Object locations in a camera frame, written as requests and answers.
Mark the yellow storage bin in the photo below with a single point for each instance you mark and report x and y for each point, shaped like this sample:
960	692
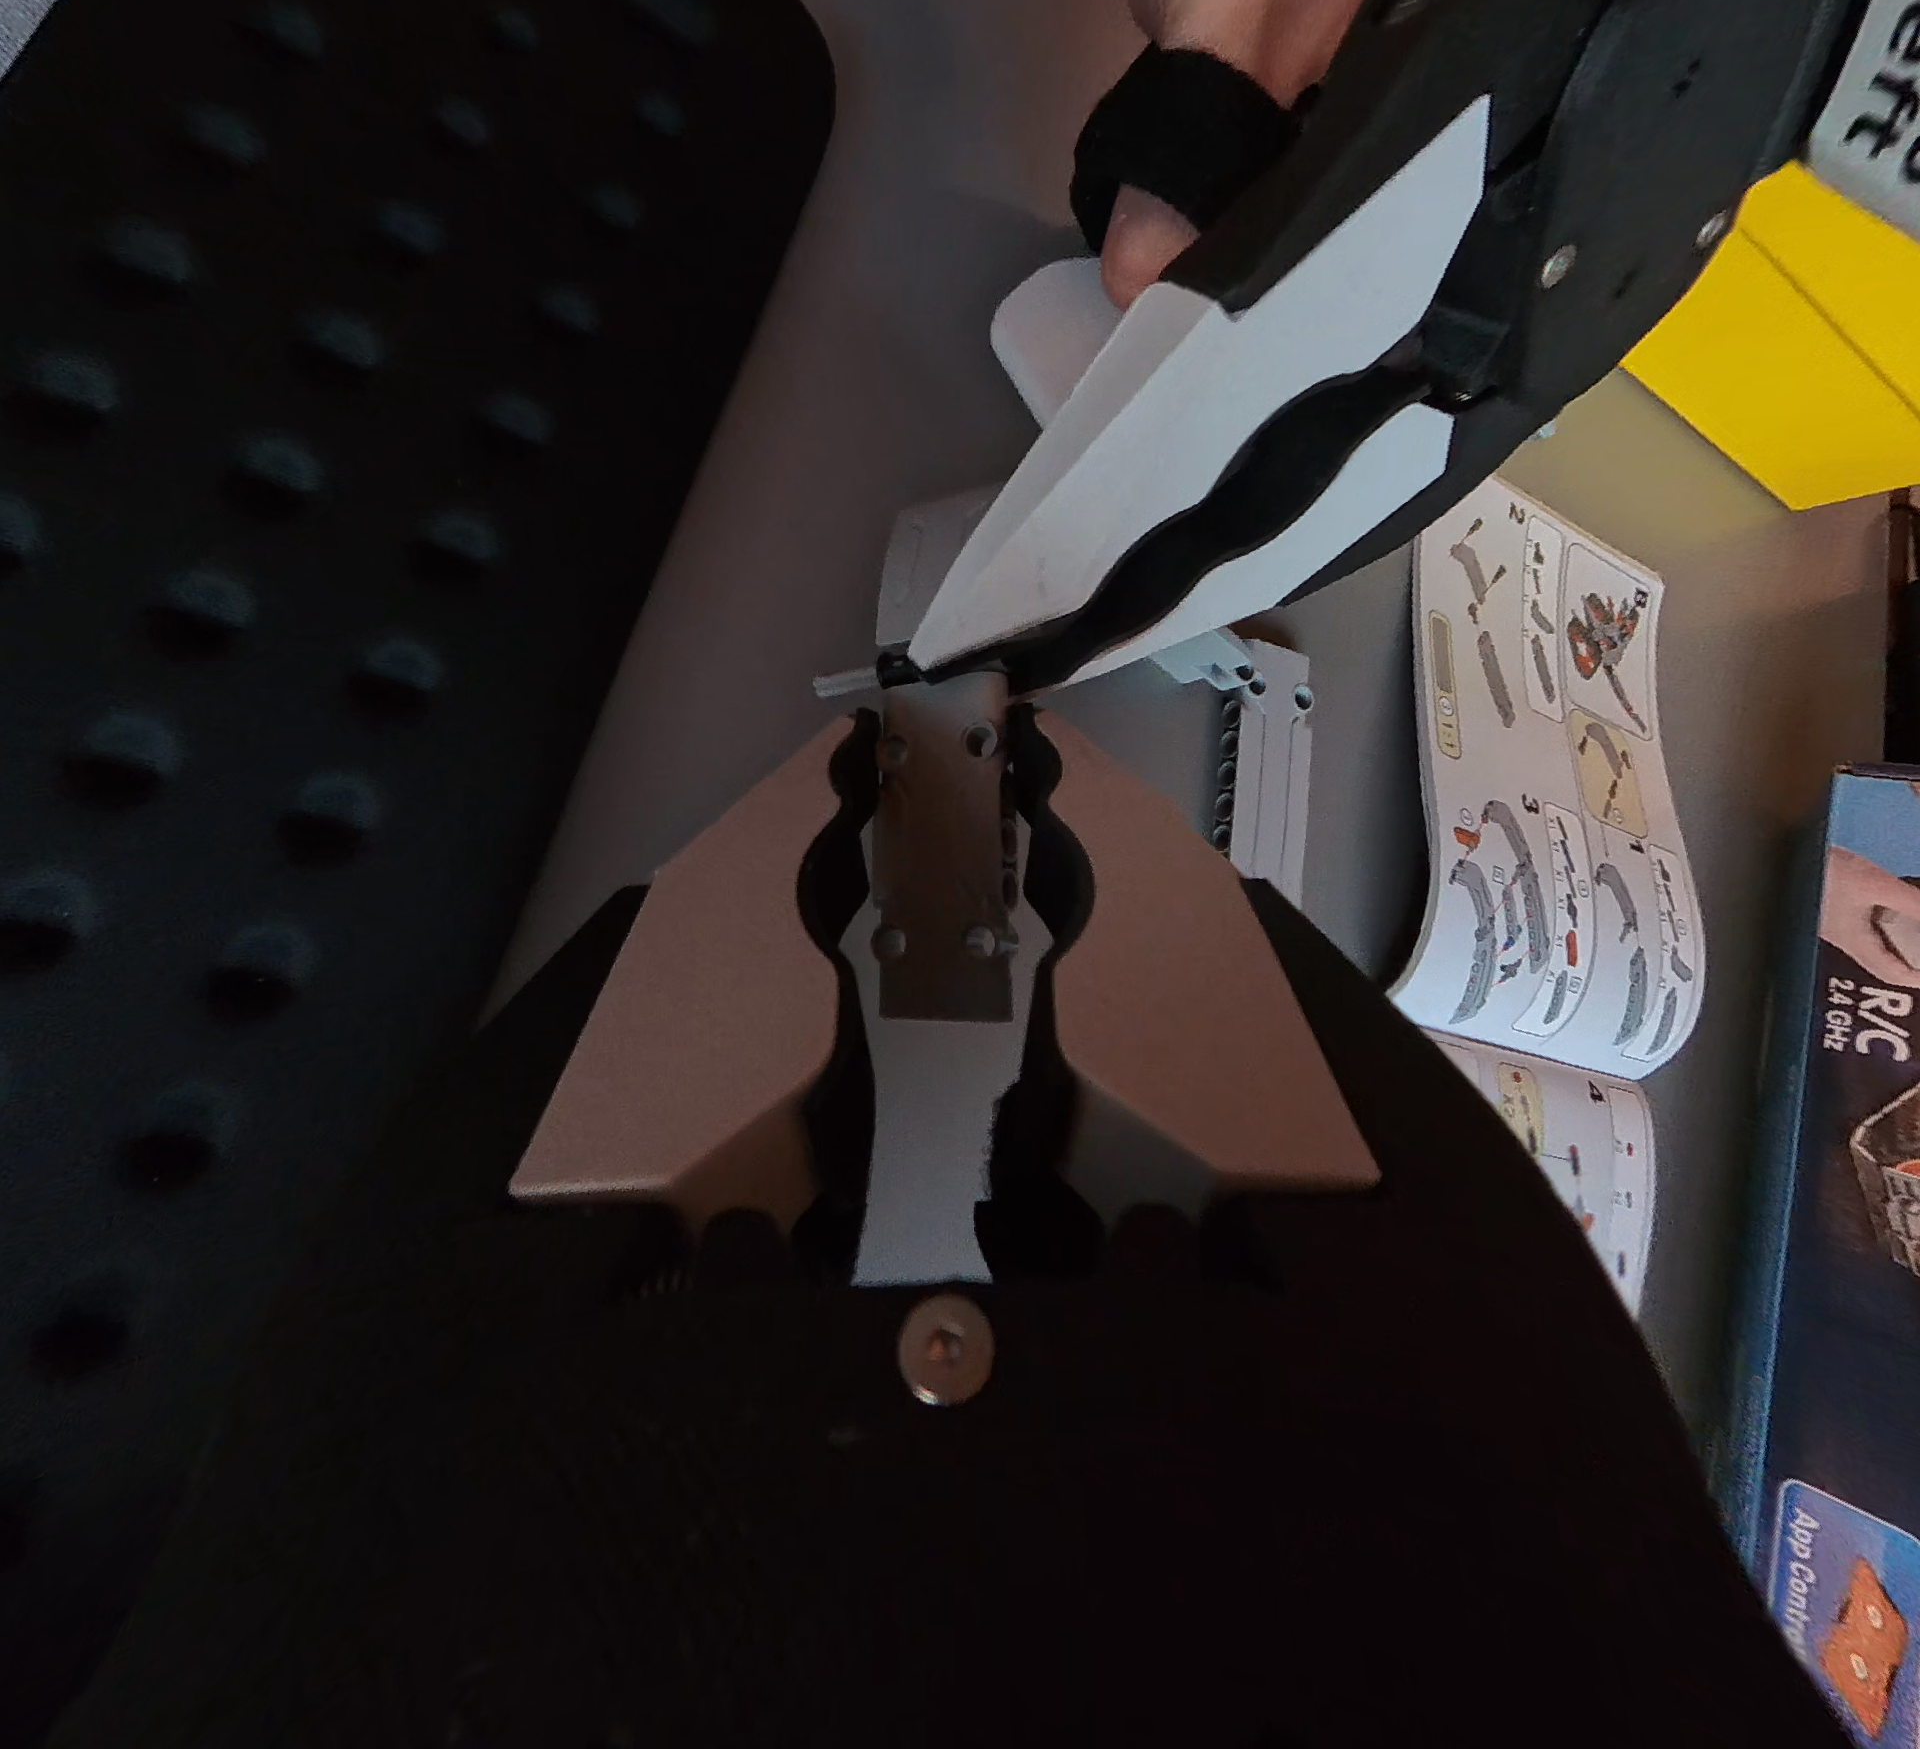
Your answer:
1802	338

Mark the curved grey toy panel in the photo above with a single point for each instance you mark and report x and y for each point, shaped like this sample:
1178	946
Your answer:
932	567

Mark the black perforated pad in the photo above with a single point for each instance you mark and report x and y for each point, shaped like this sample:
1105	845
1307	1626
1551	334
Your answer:
374	429

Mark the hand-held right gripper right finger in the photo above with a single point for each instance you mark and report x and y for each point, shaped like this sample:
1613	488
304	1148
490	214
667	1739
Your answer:
1202	1030

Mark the white instruction booklet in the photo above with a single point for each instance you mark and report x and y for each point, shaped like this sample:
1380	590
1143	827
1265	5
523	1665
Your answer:
1563	881

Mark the long grey toy panel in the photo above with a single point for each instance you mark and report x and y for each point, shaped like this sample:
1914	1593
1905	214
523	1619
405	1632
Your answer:
1269	777

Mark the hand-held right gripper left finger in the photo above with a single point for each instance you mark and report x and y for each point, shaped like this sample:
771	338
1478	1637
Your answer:
689	1030

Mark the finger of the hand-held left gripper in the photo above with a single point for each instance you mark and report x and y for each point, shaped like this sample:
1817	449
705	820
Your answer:
1290	533
1169	461

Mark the grey desk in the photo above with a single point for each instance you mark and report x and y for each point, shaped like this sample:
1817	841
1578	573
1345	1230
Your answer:
932	204

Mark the blue toy robot box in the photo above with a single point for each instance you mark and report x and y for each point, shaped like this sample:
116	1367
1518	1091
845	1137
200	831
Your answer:
1845	1181

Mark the short grey toy panel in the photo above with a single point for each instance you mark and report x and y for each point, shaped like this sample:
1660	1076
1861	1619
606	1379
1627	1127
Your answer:
946	881

